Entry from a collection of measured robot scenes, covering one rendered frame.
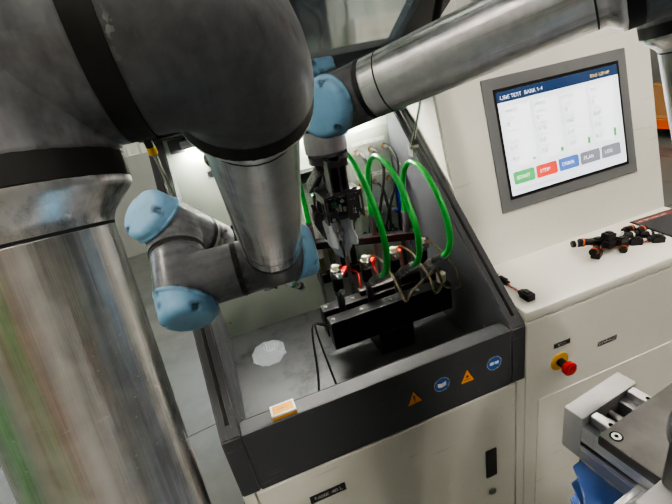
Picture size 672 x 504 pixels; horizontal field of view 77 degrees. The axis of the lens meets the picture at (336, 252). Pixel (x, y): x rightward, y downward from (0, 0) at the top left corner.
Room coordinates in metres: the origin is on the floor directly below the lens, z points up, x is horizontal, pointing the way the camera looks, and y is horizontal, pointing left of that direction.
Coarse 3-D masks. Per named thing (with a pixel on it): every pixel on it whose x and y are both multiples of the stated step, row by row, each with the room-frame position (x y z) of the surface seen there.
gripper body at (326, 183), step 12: (324, 168) 0.72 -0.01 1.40; (336, 168) 0.71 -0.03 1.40; (324, 180) 0.75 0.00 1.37; (336, 180) 0.72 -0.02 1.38; (324, 192) 0.73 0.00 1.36; (336, 192) 0.70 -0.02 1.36; (348, 192) 0.71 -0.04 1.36; (360, 192) 0.71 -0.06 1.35; (324, 204) 0.70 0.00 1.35; (336, 204) 0.71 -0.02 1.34; (348, 204) 0.71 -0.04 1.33; (324, 216) 0.72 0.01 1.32; (336, 216) 0.71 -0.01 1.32; (348, 216) 0.72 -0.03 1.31
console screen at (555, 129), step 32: (576, 64) 1.20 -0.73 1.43; (608, 64) 1.22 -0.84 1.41; (512, 96) 1.13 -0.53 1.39; (544, 96) 1.15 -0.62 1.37; (576, 96) 1.17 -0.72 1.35; (608, 96) 1.19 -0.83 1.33; (512, 128) 1.11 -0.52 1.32; (544, 128) 1.13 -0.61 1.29; (576, 128) 1.15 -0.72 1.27; (608, 128) 1.17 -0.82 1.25; (512, 160) 1.09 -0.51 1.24; (544, 160) 1.11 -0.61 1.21; (576, 160) 1.13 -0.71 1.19; (608, 160) 1.15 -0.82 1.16; (512, 192) 1.07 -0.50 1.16; (544, 192) 1.08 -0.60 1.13
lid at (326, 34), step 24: (312, 0) 0.92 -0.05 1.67; (336, 0) 0.94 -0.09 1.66; (360, 0) 0.97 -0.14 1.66; (384, 0) 0.99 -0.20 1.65; (408, 0) 1.02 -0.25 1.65; (432, 0) 1.01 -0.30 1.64; (312, 24) 0.98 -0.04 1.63; (336, 24) 1.01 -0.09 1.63; (360, 24) 1.04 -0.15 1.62; (384, 24) 1.06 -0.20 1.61; (408, 24) 1.06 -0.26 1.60; (312, 48) 1.06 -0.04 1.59; (336, 48) 1.09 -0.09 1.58; (360, 48) 1.12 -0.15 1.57
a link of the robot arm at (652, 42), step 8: (648, 24) 0.51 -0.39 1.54; (656, 24) 0.50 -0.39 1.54; (664, 24) 0.49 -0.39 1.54; (640, 32) 0.52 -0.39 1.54; (648, 32) 0.51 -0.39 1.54; (656, 32) 0.50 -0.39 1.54; (664, 32) 0.49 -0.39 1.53; (640, 40) 0.52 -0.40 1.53; (648, 40) 0.51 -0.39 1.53; (656, 40) 0.50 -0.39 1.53; (664, 40) 0.49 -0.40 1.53; (656, 48) 0.51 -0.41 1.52; (664, 48) 0.50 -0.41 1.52; (664, 56) 0.51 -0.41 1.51; (664, 64) 0.51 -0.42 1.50; (664, 72) 0.51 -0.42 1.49; (664, 80) 0.51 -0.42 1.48; (664, 88) 0.51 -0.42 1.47; (664, 96) 0.52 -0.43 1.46
